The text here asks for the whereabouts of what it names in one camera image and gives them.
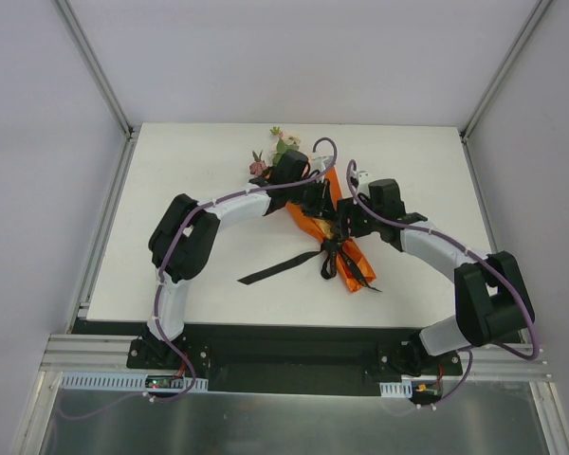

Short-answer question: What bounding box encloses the black ribbon with gold text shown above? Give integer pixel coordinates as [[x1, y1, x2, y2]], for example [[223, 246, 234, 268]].
[[238, 239, 380, 293]]

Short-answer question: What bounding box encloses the orange wrapping paper sheet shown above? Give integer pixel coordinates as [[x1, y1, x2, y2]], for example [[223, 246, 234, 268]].
[[260, 165, 377, 295]]

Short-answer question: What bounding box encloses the mauve fake rose stem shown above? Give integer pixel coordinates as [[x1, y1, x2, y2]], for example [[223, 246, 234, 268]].
[[248, 151, 269, 177]]

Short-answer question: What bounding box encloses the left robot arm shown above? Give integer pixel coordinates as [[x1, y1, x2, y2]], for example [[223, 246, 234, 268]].
[[141, 150, 337, 369]]

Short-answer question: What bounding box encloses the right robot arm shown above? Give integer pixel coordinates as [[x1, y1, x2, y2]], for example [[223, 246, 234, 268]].
[[343, 172, 541, 374]]

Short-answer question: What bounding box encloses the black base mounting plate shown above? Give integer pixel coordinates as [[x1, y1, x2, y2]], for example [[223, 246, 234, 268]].
[[126, 323, 462, 396]]

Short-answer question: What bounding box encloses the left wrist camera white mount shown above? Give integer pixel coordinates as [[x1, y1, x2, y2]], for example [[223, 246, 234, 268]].
[[309, 155, 333, 173]]

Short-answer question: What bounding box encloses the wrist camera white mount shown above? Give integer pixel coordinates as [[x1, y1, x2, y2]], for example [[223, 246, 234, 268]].
[[309, 155, 333, 173], [351, 171, 373, 192]]

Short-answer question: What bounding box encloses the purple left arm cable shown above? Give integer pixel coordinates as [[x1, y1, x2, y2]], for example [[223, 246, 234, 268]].
[[154, 136, 339, 394]]

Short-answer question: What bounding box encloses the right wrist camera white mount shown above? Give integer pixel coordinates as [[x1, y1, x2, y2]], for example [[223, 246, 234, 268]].
[[351, 171, 373, 192]]

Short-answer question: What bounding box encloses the right aluminium frame post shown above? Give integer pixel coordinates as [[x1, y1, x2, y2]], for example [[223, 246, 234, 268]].
[[460, 0, 555, 144]]

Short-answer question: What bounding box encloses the aluminium frame post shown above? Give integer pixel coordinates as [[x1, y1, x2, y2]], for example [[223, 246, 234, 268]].
[[460, 0, 555, 144], [51, 0, 135, 138]]

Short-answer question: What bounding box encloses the right white slotted cable duct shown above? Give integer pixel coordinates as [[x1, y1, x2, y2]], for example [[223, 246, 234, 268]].
[[378, 380, 441, 399]]

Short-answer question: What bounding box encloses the white slotted cable duct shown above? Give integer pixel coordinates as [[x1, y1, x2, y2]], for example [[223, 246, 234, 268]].
[[378, 380, 441, 399], [61, 372, 209, 393]]

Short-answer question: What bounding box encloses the left aluminium frame post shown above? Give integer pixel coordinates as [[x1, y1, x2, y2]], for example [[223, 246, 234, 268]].
[[51, 0, 135, 138]]

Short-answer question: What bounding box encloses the left white slotted cable duct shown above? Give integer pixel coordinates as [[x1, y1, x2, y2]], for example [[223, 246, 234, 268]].
[[61, 372, 209, 393]]

